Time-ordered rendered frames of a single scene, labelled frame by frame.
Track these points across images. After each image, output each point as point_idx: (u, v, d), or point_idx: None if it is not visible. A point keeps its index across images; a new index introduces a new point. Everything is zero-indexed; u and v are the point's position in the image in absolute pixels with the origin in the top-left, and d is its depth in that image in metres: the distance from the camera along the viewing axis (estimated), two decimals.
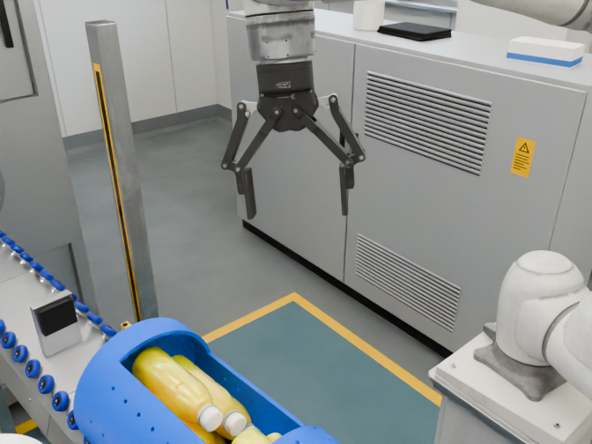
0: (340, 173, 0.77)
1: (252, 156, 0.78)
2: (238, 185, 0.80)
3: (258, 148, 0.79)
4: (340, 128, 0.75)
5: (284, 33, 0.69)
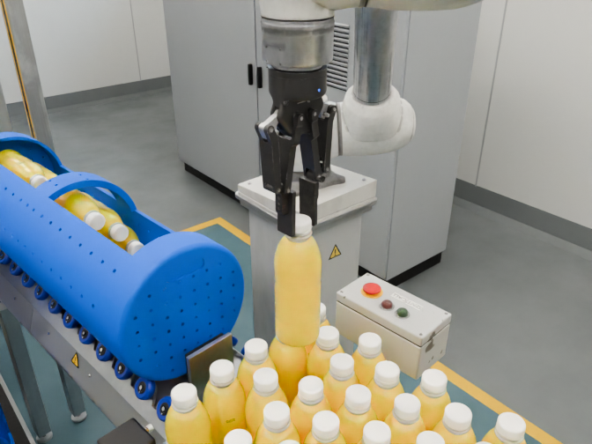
0: None
1: (302, 159, 0.79)
2: None
3: (311, 156, 0.78)
4: (265, 151, 0.74)
5: None
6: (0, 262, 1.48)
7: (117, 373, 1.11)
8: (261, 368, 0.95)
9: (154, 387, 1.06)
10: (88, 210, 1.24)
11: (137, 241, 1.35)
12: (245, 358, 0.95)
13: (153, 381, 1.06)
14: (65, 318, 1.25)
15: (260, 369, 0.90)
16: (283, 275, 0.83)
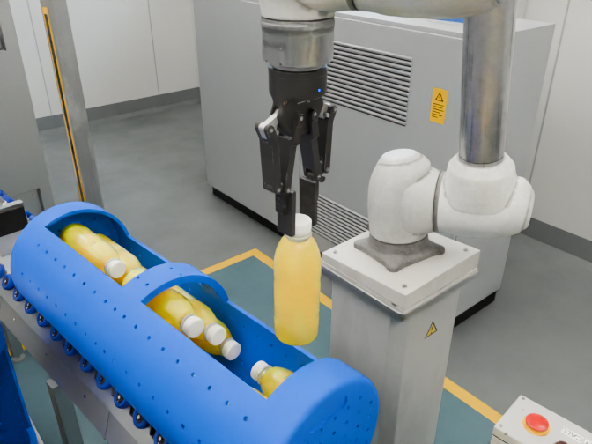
0: None
1: (302, 159, 0.79)
2: None
3: (311, 156, 0.78)
4: (265, 151, 0.74)
5: None
6: (67, 354, 1.30)
7: None
8: None
9: None
10: (185, 314, 1.06)
11: (233, 339, 1.18)
12: None
13: None
14: (157, 438, 1.07)
15: None
16: (282, 275, 0.83)
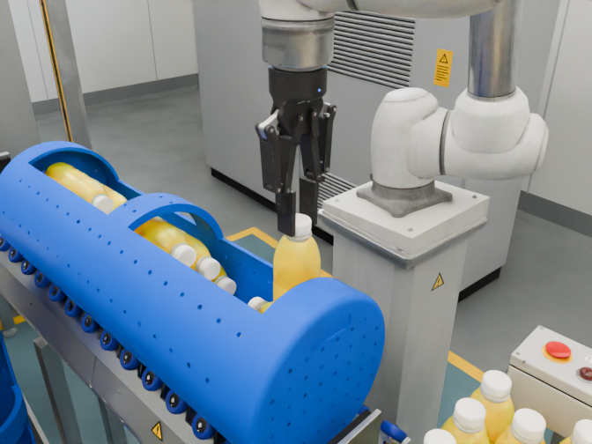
0: None
1: (302, 159, 0.79)
2: None
3: (311, 156, 0.78)
4: (266, 151, 0.74)
5: None
6: (52, 299, 1.22)
7: None
8: None
9: None
10: (175, 243, 0.98)
11: (227, 277, 1.10)
12: None
13: None
14: (145, 377, 1.00)
15: None
16: (282, 274, 0.83)
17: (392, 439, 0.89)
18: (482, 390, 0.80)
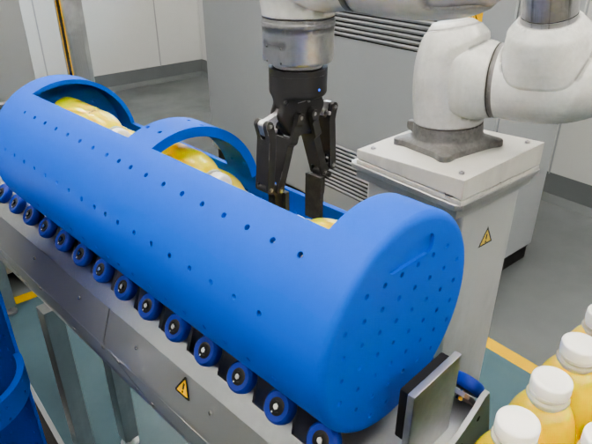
0: None
1: (307, 155, 0.80)
2: None
3: (314, 153, 0.78)
4: (262, 149, 0.73)
5: None
6: (56, 248, 1.08)
7: (269, 412, 0.71)
8: (562, 418, 0.55)
9: None
10: (208, 170, 0.84)
11: None
12: (533, 400, 0.56)
13: (341, 438, 0.66)
14: (169, 324, 0.86)
15: (590, 425, 0.50)
16: None
17: (466, 392, 0.75)
18: (586, 327, 0.66)
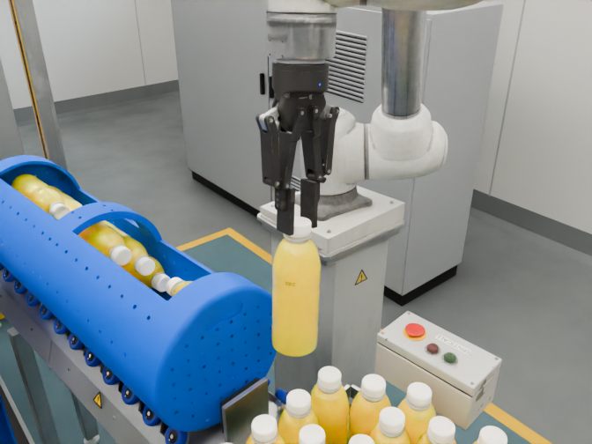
0: None
1: (304, 159, 0.80)
2: None
3: (312, 154, 0.79)
4: (266, 144, 0.75)
5: None
6: (15, 291, 1.42)
7: (144, 418, 1.05)
8: (303, 422, 0.89)
9: (185, 440, 1.00)
10: (114, 245, 1.18)
11: (164, 274, 1.29)
12: (287, 410, 0.89)
13: (186, 434, 1.00)
14: (88, 354, 1.19)
15: (306, 426, 0.84)
16: None
17: (284, 403, 1.09)
18: (284, 233, 0.82)
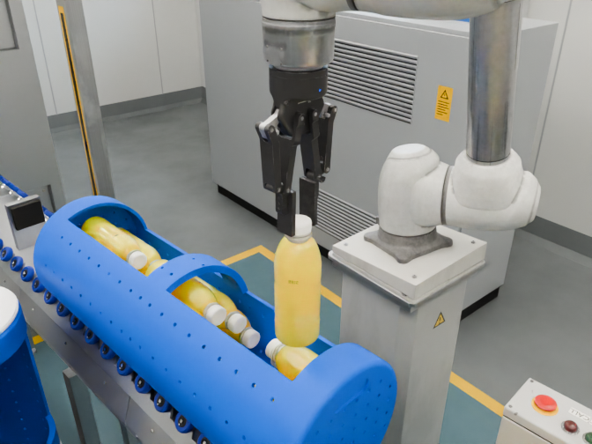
0: None
1: (303, 159, 0.79)
2: None
3: (311, 156, 0.78)
4: (266, 150, 0.74)
5: None
6: (86, 342, 1.34)
7: None
8: None
9: None
10: (208, 303, 1.10)
11: (252, 329, 1.21)
12: None
13: None
14: (179, 418, 1.12)
15: None
16: (286, 377, 1.02)
17: None
18: None
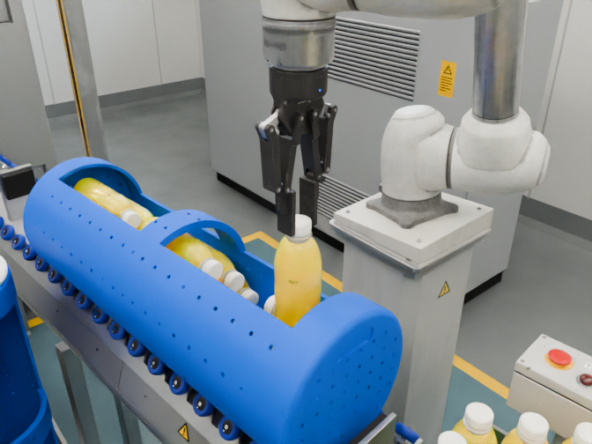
0: None
1: (303, 158, 0.79)
2: None
3: (311, 156, 0.78)
4: (266, 150, 0.74)
5: None
6: (77, 307, 1.29)
7: None
8: None
9: None
10: (203, 258, 1.05)
11: (250, 289, 1.16)
12: None
13: None
14: (173, 381, 1.06)
15: None
16: None
17: (405, 440, 0.96)
18: None
